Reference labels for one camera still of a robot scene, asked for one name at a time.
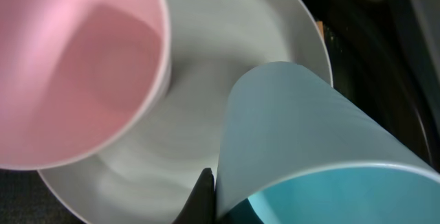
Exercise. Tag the blue cup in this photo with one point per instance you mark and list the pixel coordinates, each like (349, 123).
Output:
(300, 152)

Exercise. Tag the grey plate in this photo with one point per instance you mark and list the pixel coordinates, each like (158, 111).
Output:
(215, 42)

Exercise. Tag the round black tray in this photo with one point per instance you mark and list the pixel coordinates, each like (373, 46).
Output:
(370, 66)

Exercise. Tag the pink cup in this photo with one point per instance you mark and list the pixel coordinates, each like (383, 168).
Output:
(77, 74)

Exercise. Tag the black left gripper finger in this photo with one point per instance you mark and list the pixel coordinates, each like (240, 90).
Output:
(200, 206)

